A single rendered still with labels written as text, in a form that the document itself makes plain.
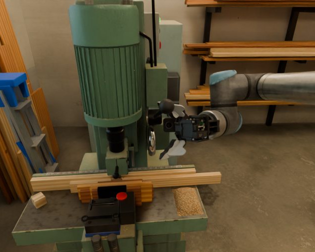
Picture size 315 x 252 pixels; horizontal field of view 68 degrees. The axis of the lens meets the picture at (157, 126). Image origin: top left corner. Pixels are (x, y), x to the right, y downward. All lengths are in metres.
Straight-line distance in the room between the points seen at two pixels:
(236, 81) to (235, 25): 2.32
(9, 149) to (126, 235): 1.60
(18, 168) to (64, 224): 1.44
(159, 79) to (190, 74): 2.21
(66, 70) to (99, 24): 2.61
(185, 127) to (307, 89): 0.31
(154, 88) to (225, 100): 0.27
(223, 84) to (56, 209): 0.69
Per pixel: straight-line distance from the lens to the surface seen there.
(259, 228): 2.09
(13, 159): 2.19
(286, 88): 0.74
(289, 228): 2.18
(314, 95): 0.67
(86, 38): 0.61
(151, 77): 0.88
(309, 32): 3.54
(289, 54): 2.81
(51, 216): 0.87
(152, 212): 0.81
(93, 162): 1.24
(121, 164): 0.78
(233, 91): 0.82
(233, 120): 0.81
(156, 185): 0.89
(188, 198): 0.83
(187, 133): 0.66
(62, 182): 0.93
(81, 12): 0.61
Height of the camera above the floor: 1.50
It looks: 27 degrees down
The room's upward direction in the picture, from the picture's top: straight up
